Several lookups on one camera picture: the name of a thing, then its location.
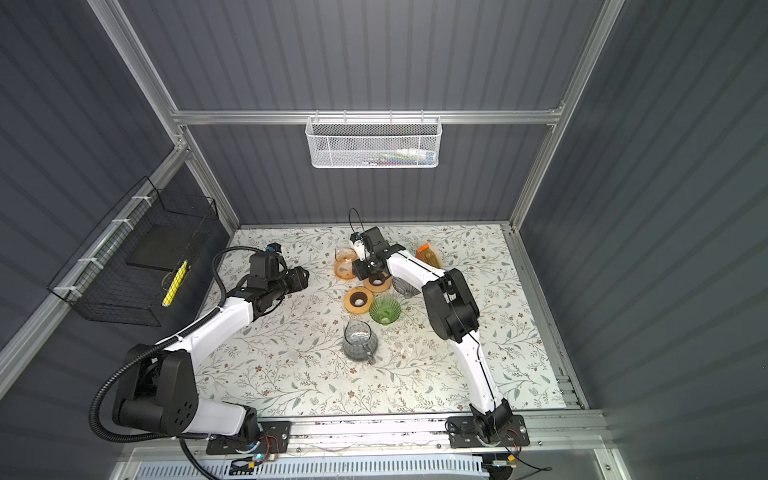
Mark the yellow green striped stick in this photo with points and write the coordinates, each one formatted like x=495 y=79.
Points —
x=175 y=284

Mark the orange glass carafe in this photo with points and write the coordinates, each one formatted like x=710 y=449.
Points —
x=344 y=258

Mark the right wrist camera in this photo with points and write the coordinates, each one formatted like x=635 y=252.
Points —
x=357 y=242

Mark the white wire mesh basket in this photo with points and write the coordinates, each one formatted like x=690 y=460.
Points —
x=337 y=144

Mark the grey glass dripper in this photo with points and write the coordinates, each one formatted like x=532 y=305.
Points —
x=404 y=288

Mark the floral table mat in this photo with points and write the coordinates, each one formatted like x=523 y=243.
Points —
x=291 y=362

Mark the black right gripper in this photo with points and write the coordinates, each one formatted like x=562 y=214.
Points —
x=360 y=272

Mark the grey glass carafe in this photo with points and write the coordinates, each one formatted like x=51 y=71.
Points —
x=360 y=342

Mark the wooden dripper ring stand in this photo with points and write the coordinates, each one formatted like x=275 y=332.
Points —
x=358 y=300

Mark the black wire basket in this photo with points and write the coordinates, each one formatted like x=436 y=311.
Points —
x=98 y=284

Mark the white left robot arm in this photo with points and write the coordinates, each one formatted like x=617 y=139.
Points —
x=155 y=395

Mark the markers in white basket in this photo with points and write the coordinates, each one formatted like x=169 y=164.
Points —
x=402 y=157

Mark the black flat box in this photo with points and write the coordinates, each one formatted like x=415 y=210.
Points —
x=164 y=248

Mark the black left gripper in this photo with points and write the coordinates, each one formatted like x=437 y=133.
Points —
x=299 y=281

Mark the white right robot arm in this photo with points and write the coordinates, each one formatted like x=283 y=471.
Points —
x=453 y=315

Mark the orange coffee filter holder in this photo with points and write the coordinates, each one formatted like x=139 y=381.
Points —
x=426 y=254

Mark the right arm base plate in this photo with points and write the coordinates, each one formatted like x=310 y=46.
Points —
x=466 y=432

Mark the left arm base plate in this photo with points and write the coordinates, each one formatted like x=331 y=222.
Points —
x=271 y=437

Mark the green glass dripper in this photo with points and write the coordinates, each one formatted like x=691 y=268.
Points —
x=385 y=310

